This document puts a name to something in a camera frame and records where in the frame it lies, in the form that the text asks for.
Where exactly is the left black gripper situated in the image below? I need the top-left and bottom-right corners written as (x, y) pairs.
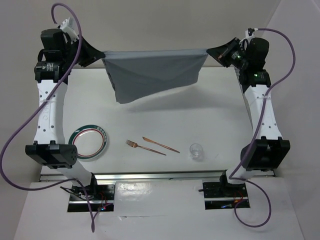
top-left (60, 33), bottom-right (103, 67)

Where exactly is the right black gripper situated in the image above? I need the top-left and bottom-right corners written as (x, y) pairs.
top-left (208, 37), bottom-right (250, 70)

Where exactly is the grey cloth placemat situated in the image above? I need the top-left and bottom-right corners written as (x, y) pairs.
top-left (102, 48), bottom-right (208, 104)

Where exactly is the clear glass cup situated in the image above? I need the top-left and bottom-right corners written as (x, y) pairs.
top-left (189, 143), bottom-right (203, 161)

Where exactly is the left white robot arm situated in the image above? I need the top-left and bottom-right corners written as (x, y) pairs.
top-left (25, 27), bottom-right (105, 200)

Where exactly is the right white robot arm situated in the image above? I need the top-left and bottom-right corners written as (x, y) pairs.
top-left (206, 37), bottom-right (291, 196)

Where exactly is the white plate green red rim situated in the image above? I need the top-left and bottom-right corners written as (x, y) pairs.
top-left (68, 124), bottom-right (109, 162)

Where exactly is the copper fork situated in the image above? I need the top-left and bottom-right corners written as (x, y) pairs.
top-left (125, 139), bottom-right (166, 156)

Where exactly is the copper knife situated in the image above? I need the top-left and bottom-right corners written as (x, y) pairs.
top-left (142, 136), bottom-right (180, 154)

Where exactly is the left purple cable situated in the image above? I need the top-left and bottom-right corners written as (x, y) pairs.
top-left (0, 2), bottom-right (97, 233)

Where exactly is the purple cable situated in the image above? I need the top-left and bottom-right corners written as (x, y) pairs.
top-left (227, 28), bottom-right (296, 228)
top-left (0, 2), bottom-right (97, 233)

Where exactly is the aluminium front rail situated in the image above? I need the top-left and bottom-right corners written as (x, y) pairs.
top-left (39, 171), bottom-right (275, 182)

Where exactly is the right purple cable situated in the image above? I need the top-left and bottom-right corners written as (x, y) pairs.
top-left (227, 28), bottom-right (296, 228)

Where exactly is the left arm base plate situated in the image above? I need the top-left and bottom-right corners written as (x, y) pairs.
top-left (63, 184), bottom-right (116, 213)

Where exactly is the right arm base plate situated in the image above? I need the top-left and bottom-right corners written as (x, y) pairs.
top-left (198, 182), bottom-right (251, 210)

